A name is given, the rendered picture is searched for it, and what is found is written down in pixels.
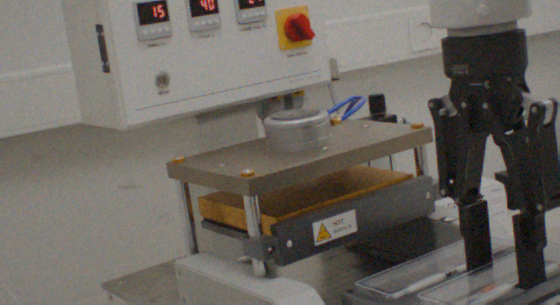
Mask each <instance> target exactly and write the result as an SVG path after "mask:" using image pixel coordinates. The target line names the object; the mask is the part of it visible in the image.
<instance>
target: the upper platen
mask: <svg viewBox="0 0 560 305"><path fill-rule="evenodd" d="M413 178H414V174H413V173H408V172H402V171H391V170H386V169H379V168H374V167H369V166H362V165H356V166H353V167H350V168H347V169H344V170H341V171H336V172H332V173H330V174H327V175H323V176H321V177H318V178H315V179H309V180H306V181H303V182H300V183H297V184H294V185H292V186H288V187H283V188H280V189H276V190H274V191H271V192H268V193H265V194H259V195H258V196H259V202H260V216H261V222H262V228H263V234H268V235H271V234H270V225H272V224H275V223H277V222H280V221H283V220H285V219H288V218H293V217H296V216H299V215H302V214H305V213H307V212H310V211H313V210H318V209H321V208H323V207H326V206H329V205H331V204H334V203H337V202H342V201H345V200H348V199H351V198H354V197H356V196H359V195H362V194H367V193H370V192H372V191H375V190H378V189H380V188H383V187H388V186H391V185H394V184H397V183H400V182H402V181H405V180H408V179H413ZM197 201H198V207H199V212H200V216H201V217H204V220H201V226H202V228H205V229H207V230H210V231H213V232H215V233H218V234H224V235H227V236H229V237H232V238H236V239H238V240H241V241H242V236H244V235H247V234H248V227H247V221H246V215H245V209H244V196H243V195H236V194H233V193H229V192H225V191H218V192H214V193H212V194H208V195H202V196H199V197H197Z"/></svg>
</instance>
